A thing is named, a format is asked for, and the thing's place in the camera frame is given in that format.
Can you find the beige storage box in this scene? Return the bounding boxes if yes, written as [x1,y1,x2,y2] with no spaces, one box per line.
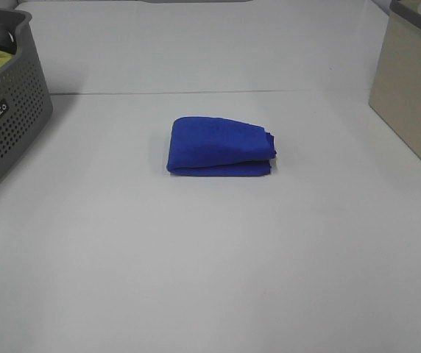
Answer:
[369,1,421,159]

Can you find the blue microfibre towel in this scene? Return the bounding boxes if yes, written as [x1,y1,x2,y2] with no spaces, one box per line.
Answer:
[166,116,277,177]

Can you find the grey perforated plastic basket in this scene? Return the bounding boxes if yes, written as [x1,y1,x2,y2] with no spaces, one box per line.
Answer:
[0,9,53,181]

